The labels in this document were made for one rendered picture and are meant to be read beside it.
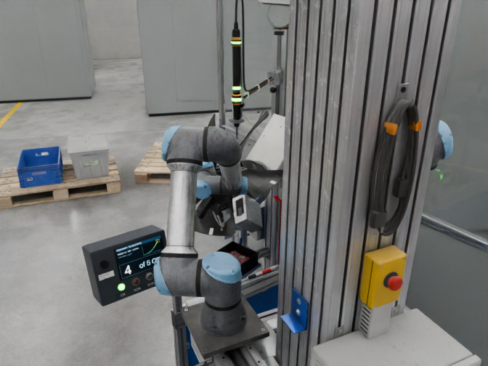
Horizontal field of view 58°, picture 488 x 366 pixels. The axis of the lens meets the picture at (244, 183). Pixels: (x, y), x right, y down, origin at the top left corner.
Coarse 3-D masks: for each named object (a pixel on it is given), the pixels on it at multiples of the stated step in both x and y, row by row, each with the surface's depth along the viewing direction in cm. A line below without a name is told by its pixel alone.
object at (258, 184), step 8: (248, 168) 214; (248, 176) 205; (256, 176) 204; (264, 176) 203; (272, 176) 201; (280, 176) 200; (248, 184) 200; (256, 184) 199; (264, 184) 198; (272, 184) 196; (256, 192) 195
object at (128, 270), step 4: (124, 264) 146; (128, 264) 146; (132, 264) 147; (120, 268) 145; (124, 268) 146; (128, 268) 147; (132, 268) 147; (124, 272) 146; (128, 272) 147; (132, 272) 148; (124, 276) 146; (128, 276) 147
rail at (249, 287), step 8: (272, 272) 196; (248, 280) 191; (256, 280) 192; (264, 280) 195; (272, 280) 198; (248, 288) 191; (256, 288) 194; (264, 288) 197; (248, 296) 192; (184, 304) 176; (176, 320) 173; (176, 328) 174
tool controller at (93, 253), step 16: (112, 240) 149; (128, 240) 146; (144, 240) 149; (160, 240) 152; (96, 256) 140; (112, 256) 143; (128, 256) 146; (144, 256) 149; (96, 272) 141; (112, 272) 144; (144, 272) 150; (96, 288) 144; (112, 288) 144; (128, 288) 147; (144, 288) 151
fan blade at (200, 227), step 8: (232, 208) 213; (208, 216) 211; (232, 216) 211; (200, 224) 210; (208, 224) 209; (216, 224) 209; (224, 224) 209; (232, 224) 209; (200, 232) 209; (208, 232) 208; (216, 232) 207; (224, 232) 207; (232, 232) 207
